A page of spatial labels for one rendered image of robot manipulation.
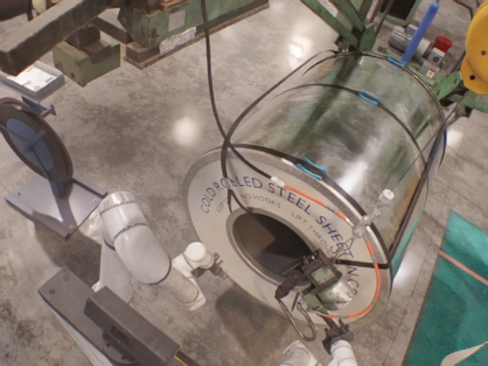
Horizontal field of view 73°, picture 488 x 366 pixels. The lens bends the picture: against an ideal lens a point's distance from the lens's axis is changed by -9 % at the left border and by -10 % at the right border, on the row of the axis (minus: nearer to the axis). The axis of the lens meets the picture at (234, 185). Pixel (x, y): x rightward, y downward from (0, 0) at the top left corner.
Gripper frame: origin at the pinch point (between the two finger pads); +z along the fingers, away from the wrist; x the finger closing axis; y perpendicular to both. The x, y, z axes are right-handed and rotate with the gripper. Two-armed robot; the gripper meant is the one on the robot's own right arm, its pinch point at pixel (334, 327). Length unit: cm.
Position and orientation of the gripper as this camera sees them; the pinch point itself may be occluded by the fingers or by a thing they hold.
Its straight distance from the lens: 174.9
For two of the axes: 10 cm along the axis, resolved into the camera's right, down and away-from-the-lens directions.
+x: -7.9, 5.9, 1.7
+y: -6.1, -7.9, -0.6
